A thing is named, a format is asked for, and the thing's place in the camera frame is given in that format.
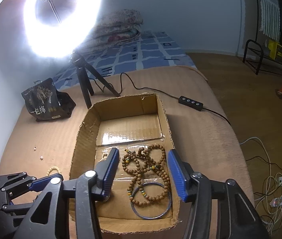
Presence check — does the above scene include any black light cable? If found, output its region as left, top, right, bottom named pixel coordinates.
left=90, top=72, right=233, bottom=127

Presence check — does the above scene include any white ring light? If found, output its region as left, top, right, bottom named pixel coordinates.
left=23, top=0, right=102, bottom=58

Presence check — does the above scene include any brown cardboard box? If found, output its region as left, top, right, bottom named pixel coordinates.
left=69, top=93, right=180, bottom=234

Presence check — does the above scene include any black inline remote control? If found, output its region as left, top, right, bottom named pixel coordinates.
left=178, top=96, right=204, bottom=111

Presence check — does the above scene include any pale jade bead bracelet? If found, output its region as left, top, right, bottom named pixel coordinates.
left=46, top=165, right=62, bottom=177

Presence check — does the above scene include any brown wooden bead mala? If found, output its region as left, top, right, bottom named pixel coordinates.
left=121, top=144, right=170, bottom=207

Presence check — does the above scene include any black plum snack bag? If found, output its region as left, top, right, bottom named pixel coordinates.
left=21, top=78, right=76, bottom=122

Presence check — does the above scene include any yellow box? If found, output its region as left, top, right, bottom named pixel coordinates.
left=268, top=39, right=282, bottom=63

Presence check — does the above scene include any blue checkered bed sheet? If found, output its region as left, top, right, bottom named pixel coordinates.
left=84, top=32, right=196, bottom=77

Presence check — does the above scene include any blue bangle bracelet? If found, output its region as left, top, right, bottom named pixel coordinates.
left=130, top=182, right=173, bottom=220

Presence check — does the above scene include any black metal rack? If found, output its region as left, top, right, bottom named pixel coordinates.
left=242, top=39, right=282, bottom=76

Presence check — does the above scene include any black mini tripod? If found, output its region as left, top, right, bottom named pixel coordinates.
left=70, top=51, right=120, bottom=109

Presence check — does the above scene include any folded floral quilt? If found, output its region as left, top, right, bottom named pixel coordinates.
left=78, top=9, right=144, bottom=53

